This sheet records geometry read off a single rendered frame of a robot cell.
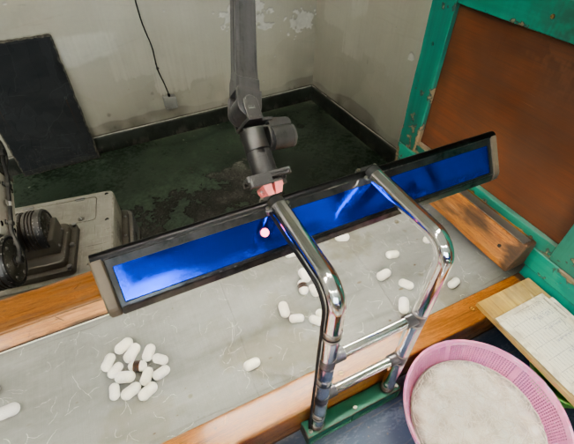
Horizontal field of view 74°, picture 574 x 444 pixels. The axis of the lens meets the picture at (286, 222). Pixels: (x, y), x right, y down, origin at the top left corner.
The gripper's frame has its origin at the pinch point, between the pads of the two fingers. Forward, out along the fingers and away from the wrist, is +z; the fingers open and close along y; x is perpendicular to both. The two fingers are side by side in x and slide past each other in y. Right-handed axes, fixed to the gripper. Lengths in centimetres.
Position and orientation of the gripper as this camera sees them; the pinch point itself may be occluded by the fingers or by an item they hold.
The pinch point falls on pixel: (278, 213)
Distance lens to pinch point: 84.2
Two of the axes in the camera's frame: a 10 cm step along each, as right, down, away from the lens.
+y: 9.1, -2.8, 2.9
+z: 3.1, 9.5, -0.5
